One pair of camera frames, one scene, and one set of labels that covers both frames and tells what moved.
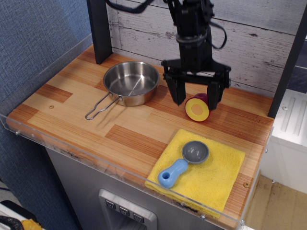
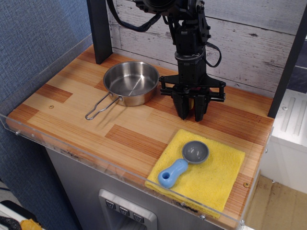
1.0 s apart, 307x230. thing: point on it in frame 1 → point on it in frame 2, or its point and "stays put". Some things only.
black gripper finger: x=216 y=89 → x=201 y=104
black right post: x=289 y=65 stays put
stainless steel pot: x=135 y=82 stays put
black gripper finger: x=177 y=89 → x=182 y=103
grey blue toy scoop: x=194 y=152 stays put
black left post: x=100 y=21 stays put
